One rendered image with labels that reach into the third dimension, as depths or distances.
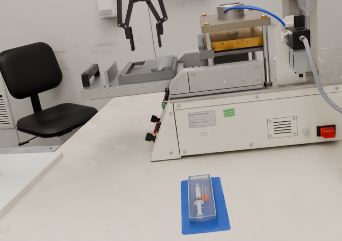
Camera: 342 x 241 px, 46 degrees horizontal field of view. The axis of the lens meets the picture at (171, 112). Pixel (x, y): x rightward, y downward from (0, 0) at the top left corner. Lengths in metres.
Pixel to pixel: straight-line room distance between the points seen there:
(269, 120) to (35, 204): 0.65
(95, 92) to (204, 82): 0.32
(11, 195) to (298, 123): 0.78
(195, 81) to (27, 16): 2.14
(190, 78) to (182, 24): 1.63
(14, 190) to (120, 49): 1.84
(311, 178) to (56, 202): 0.62
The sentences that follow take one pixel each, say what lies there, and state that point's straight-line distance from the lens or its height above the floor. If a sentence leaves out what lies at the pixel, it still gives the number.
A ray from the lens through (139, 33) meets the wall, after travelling 2.78.
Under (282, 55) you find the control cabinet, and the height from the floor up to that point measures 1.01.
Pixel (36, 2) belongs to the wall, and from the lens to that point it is 3.04.
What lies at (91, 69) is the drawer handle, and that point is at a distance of 1.27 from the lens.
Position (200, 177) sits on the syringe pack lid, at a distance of 1.01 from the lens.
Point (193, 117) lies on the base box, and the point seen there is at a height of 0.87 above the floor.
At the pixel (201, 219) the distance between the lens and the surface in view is 0.86.
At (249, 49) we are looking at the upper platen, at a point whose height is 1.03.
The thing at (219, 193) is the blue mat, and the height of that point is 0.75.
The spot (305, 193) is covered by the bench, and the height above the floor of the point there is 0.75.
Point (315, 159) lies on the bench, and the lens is 1.12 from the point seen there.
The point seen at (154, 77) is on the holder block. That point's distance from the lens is 1.16.
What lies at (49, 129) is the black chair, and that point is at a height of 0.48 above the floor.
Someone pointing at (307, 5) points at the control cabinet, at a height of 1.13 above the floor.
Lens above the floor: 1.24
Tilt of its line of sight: 18 degrees down
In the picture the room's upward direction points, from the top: 8 degrees counter-clockwise
